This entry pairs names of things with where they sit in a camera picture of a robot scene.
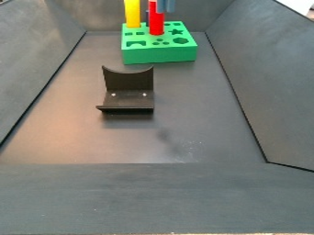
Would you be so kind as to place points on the green shape sorter block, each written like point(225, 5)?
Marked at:
point(176, 46)

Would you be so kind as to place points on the red cylinder peg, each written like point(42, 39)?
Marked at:
point(156, 17)

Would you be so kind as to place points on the black curved fixture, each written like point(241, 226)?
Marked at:
point(129, 91)

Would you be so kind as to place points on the yellow rectangular block peg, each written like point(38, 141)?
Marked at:
point(133, 13)

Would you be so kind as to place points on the light blue three prong object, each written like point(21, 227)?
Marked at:
point(165, 6)

